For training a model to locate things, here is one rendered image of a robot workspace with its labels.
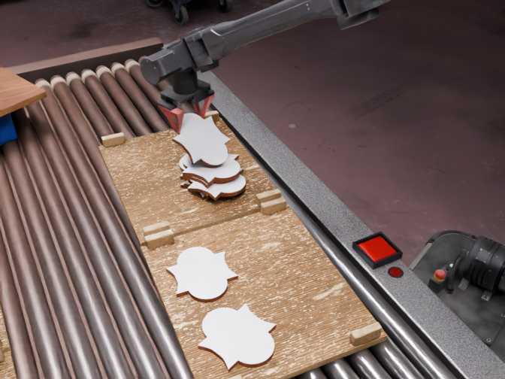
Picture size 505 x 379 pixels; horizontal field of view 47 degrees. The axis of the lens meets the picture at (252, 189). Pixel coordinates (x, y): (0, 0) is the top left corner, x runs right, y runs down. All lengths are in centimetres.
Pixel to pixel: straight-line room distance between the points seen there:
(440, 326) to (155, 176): 74
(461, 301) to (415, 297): 94
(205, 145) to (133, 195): 21
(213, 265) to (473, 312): 116
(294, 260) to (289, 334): 19
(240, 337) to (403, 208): 190
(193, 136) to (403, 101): 250
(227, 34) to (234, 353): 59
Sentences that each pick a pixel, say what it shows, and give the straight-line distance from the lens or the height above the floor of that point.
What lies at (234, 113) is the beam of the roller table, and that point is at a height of 92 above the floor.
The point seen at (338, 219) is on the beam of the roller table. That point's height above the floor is 91.
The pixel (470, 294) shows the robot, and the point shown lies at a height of 26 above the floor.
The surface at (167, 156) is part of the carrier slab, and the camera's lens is 153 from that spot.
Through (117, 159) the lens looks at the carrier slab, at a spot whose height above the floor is 94.
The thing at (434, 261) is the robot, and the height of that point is 24.
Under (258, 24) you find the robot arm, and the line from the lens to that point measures 111.
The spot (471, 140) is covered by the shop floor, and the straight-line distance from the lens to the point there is 347.
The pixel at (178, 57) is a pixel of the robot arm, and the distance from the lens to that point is 125.
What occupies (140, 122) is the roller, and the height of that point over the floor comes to 92.
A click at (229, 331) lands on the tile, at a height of 95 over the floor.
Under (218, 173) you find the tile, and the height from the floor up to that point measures 100.
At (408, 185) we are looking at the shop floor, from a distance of 303.
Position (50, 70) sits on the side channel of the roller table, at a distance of 204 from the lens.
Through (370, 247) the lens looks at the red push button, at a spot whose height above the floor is 93.
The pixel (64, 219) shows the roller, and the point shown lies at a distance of 142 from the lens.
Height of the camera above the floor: 180
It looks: 38 degrees down
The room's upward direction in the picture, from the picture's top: 1 degrees counter-clockwise
